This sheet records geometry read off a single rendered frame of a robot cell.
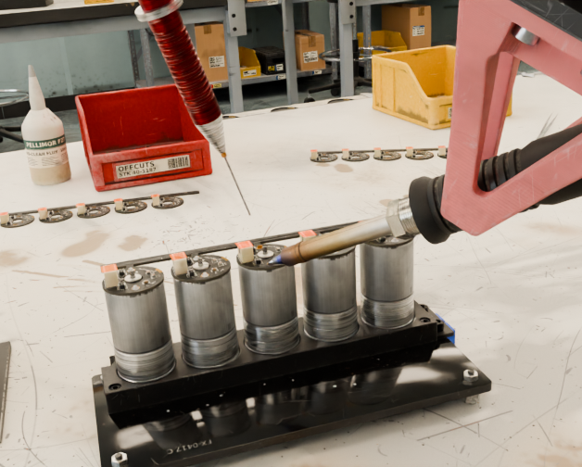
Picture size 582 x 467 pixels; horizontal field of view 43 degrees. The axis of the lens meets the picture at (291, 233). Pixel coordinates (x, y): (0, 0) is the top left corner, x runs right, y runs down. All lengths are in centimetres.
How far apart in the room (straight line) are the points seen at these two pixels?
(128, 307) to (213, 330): 4
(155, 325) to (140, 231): 23
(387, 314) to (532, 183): 12
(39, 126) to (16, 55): 411
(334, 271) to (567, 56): 14
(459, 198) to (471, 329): 15
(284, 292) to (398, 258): 5
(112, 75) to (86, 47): 23
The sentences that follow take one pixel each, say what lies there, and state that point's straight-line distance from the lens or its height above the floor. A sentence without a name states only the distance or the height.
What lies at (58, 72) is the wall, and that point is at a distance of 479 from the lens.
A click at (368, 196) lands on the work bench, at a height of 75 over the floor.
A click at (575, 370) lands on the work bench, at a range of 36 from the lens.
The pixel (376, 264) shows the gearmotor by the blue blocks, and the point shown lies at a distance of 32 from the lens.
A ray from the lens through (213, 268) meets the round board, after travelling 31.
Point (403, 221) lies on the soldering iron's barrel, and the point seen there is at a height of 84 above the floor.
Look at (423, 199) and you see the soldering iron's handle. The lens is 26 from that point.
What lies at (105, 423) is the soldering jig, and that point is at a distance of 31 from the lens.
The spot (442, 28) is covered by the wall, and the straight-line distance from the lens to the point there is 568.
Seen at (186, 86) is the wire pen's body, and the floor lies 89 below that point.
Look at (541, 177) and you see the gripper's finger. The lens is 23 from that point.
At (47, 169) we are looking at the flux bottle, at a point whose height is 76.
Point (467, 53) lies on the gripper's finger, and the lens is 22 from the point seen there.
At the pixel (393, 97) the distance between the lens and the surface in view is 80.
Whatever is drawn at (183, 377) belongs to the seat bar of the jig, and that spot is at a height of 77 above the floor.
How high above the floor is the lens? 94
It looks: 22 degrees down
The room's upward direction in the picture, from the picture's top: 4 degrees counter-clockwise
